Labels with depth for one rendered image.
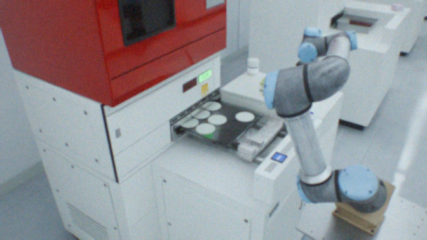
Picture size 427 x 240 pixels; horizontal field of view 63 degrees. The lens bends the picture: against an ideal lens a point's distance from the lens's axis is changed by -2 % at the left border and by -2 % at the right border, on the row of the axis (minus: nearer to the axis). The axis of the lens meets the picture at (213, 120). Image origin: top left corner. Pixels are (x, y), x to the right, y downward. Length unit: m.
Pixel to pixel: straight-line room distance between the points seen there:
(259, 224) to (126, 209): 0.64
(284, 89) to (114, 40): 0.64
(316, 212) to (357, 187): 0.32
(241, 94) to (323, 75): 1.04
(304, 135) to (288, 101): 0.14
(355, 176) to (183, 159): 0.84
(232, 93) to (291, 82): 1.03
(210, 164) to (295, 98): 0.77
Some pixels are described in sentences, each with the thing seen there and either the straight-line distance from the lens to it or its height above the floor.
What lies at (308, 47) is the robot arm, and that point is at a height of 1.42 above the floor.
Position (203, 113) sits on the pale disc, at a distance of 1.95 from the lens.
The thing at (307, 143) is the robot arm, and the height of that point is 1.23.
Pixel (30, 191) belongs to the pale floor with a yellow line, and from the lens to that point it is 3.14.
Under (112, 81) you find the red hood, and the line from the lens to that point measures 1.37.
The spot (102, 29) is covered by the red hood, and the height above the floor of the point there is 1.53.
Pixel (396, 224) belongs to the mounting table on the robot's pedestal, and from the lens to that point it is 1.59.
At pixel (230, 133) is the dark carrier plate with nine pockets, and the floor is 0.90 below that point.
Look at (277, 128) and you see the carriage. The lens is 1.88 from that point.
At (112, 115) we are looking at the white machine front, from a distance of 1.48.
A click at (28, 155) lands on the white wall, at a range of 3.19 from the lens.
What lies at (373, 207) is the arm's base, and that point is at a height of 0.93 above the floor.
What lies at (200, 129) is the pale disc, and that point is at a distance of 1.81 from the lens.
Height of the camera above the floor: 1.88
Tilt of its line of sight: 31 degrees down
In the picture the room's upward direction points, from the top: 1 degrees counter-clockwise
